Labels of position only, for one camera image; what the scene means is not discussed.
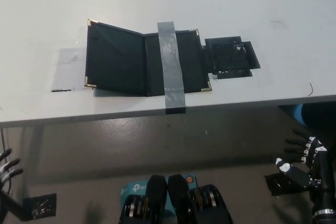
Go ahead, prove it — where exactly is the black tape patch on desk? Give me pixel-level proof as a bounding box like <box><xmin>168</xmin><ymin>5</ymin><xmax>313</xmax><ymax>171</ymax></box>
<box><xmin>201</xmin><ymin>35</ymin><xmax>261</xmax><ymax>80</ymax></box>

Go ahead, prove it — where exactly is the black metal bar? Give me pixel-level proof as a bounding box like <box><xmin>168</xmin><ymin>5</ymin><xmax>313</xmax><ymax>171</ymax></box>
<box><xmin>0</xmin><ymin>191</ymin><xmax>27</xmax><ymax>221</ymax></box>

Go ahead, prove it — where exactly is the small black floor tape patch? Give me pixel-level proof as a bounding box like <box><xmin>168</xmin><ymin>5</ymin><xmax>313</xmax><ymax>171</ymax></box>
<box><xmin>22</xmin><ymin>193</ymin><xmax>57</xmax><ymax>221</ymax></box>

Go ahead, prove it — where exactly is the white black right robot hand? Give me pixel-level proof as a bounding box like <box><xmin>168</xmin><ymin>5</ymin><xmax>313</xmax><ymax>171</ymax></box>
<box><xmin>275</xmin><ymin>129</ymin><xmax>336</xmax><ymax>212</ymax></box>

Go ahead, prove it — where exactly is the teal tp-link box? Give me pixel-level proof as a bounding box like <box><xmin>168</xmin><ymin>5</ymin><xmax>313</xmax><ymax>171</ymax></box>
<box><xmin>120</xmin><ymin>174</ymin><xmax>198</xmax><ymax>213</ymax></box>

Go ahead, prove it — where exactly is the black diary with gold corners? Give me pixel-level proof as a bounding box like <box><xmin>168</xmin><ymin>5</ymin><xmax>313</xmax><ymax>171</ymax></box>
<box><xmin>84</xmin><ymin>18</ymin><xmax>213</xmax><ymax>98</ymax></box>

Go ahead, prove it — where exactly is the wide black floor tape patch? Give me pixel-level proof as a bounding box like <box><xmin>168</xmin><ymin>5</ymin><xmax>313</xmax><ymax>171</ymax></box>
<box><xmin>264</xmin><ymin>173</ymin><xmax>312</xmax><ymax>196</ymax></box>

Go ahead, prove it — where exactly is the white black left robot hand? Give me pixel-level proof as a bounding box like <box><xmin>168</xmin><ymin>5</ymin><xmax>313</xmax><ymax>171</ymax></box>
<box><xmin>0</xmin><ymin>148</ymin><xmax>24</xmax><ymax>191</ymax></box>

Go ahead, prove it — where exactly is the black bulky object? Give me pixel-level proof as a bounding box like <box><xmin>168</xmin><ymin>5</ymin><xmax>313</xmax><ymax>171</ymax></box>
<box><xmin>301</xmin><ymin>102</ymin><xmax>336</xmax><ymax>133</ymax></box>

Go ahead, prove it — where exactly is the blue object under desk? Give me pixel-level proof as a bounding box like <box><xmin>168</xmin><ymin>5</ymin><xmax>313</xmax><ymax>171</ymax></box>
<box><xmin>292</xmin><ymin>104</ymin><xmax>307</xmax><ymax>125</ymax></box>

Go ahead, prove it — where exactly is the grey duct tape strip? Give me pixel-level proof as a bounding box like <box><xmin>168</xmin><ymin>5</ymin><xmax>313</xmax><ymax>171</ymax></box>
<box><xmin>156</xmin><ymin>21</ymin><xmax>187</xmax><ymax>115</ymax></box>

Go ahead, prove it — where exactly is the thin black cable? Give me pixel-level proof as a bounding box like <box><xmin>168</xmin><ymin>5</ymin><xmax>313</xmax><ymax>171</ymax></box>
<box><xmin>0</xmin><ymin>128</ymin><xmax>8</xmax><ymax>158</ymax></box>

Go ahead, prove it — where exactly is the clear plastic sheet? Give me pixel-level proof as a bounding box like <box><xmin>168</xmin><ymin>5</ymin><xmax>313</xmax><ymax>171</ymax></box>
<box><xmin>48</xmin><ymin>47</ymin><xmax>88</xmax><ymax>93</ymax></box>

